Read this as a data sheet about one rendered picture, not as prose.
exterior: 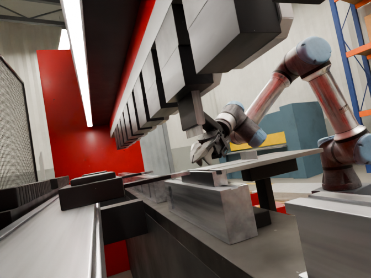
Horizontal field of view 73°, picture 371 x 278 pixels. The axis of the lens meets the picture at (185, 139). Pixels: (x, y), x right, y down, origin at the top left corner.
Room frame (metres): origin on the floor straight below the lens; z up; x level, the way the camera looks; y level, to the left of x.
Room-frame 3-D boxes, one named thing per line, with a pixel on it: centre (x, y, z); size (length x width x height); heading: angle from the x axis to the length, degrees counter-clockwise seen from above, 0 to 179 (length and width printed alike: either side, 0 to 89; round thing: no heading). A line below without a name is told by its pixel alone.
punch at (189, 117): (0.59, -0.02, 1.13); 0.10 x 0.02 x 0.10; 20
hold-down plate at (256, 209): (0.64, -0.06, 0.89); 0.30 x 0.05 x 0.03; 20
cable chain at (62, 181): (1.17, 0.62, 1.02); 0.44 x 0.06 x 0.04; 20
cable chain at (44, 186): (0.64, 0.42, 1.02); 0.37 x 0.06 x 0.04; 20
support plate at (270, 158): (0.64, -0.16, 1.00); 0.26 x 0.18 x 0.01; 110
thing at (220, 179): (0.60, -0.02, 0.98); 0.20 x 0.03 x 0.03; 20
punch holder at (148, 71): (0.75, 0.04, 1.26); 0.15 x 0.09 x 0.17; 20
